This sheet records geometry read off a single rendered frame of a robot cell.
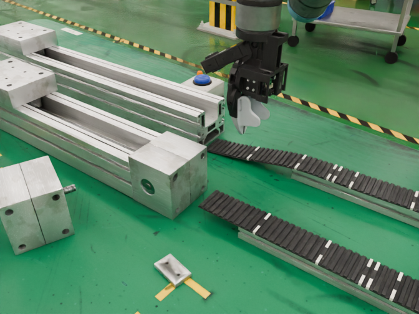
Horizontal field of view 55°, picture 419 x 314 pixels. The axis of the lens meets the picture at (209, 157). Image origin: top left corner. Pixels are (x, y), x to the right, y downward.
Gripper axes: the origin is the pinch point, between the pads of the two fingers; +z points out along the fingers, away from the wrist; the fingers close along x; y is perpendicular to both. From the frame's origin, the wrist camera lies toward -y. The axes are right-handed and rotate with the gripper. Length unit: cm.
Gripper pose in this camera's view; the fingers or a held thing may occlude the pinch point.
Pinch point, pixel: (239, 126)
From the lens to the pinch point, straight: 81.0
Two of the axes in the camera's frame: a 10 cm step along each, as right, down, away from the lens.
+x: 5.8, -4.5, 6.8
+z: -0.2, 8.3, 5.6
